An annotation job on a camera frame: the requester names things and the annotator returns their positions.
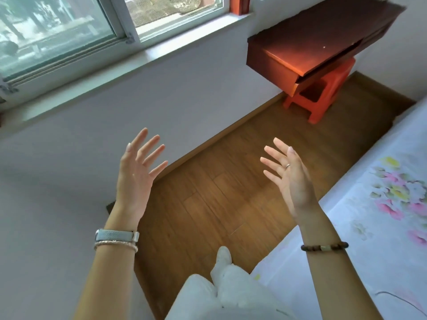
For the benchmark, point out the grey wrist watch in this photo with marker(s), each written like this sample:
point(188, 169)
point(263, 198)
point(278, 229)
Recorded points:
point(115, 235)

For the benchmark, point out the orange plastic stool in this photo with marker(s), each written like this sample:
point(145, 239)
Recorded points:
point(320, 96)

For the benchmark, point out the person's left hand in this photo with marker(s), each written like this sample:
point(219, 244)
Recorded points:
point(133, 183)

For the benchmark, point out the bed with floral sheet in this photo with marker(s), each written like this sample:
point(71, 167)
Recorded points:
point(373, 256)

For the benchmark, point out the red-brown wooden desk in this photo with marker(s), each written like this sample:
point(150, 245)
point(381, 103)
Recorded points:
point(313, 33)

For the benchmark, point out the person's right forearm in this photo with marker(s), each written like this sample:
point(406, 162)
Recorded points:
point(340, 286)

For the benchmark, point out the sliding glass window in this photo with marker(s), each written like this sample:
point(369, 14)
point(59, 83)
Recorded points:
point(56, 33)

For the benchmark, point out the person's left forearm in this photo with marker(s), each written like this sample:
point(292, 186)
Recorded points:
point(106, 283)

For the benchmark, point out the person's right hand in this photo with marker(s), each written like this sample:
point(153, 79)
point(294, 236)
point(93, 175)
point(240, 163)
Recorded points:
point(297, 189)

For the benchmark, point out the red wooden post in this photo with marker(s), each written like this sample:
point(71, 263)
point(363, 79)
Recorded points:
point(239, 4)

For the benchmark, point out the white trousers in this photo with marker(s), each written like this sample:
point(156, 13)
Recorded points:
point(233, 296)

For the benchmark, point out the white shoe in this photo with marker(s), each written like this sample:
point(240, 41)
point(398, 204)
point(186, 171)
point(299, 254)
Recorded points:
point(221, 263)

